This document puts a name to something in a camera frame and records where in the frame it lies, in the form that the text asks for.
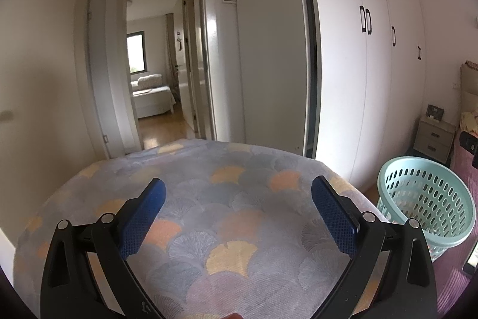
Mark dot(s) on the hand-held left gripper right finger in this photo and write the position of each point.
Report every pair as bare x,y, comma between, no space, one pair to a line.
332,214

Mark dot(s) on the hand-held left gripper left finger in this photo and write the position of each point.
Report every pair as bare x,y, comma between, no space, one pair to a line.
145,218

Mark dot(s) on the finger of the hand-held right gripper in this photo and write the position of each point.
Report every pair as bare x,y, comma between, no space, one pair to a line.
469,149

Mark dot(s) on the light teal plastic laundry basket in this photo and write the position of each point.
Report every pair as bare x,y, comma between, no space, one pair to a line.
442,240

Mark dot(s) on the yellow cloth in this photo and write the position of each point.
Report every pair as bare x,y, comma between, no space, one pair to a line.
468,121

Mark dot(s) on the grey nightstand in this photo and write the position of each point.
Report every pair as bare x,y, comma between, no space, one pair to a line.
433,139

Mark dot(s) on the beige padded headboard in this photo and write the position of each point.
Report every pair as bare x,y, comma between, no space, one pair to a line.
469,83

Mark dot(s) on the fan-patterned blanket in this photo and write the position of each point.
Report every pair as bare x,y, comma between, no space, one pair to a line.
224,210

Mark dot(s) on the smartphone with lit screen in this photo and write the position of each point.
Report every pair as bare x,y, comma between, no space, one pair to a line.
472,259

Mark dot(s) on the white bed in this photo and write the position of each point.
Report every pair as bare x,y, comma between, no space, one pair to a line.
153,100

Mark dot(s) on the white wardrobe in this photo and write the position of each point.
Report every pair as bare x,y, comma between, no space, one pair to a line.
354,98

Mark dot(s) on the white pillow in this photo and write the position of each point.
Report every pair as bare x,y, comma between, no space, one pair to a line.
150,81

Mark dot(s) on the pink bed cover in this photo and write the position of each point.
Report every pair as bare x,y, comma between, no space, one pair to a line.
459,289

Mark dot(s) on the window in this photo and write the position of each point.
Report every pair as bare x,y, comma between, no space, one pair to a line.
135,53

